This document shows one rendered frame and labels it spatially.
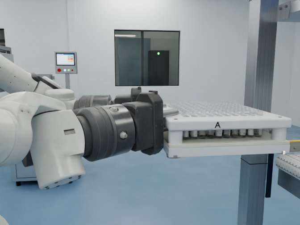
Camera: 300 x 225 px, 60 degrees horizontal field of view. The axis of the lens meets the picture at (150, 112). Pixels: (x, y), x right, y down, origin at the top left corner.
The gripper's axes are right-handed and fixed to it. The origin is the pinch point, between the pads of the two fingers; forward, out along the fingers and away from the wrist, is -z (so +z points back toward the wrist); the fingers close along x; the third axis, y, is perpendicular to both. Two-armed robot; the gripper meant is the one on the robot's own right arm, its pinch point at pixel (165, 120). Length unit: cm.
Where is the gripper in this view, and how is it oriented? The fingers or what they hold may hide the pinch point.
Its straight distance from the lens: 53.3
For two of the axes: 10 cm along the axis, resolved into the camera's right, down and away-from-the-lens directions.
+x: 0.2, 9.9, 1.5
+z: -7.6, 1.2, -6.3
